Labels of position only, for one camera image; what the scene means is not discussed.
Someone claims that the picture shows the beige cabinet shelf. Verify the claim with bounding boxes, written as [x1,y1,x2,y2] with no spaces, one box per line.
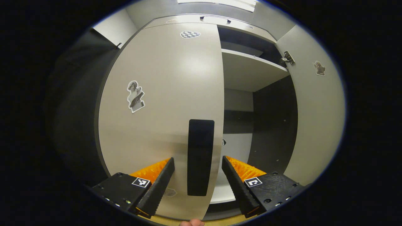
[210,133,253,204]
[221,49,290,92]

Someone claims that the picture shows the black backdrop cloth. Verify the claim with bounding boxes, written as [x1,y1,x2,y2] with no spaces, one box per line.
[47,30,121,189]

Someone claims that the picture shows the beige double-door shoe cabinet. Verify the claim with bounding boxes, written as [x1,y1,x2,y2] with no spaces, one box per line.
[96,13,346,222]

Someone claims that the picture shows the metal door hinge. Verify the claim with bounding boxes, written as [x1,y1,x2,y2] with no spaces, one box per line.
[282,51,296,65]

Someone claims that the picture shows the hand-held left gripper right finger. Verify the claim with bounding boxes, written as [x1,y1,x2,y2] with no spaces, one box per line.
[222,155,306,218]

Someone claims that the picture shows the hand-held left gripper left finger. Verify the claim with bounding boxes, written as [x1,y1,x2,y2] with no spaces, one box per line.
[90,157,175,219]

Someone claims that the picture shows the black door handle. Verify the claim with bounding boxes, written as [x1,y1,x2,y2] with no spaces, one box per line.
[187,119,215,196]

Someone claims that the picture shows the beige shoe cabinet door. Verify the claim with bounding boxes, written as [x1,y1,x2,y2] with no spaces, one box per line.
[275,25,346,186]
[98,23,225,220]

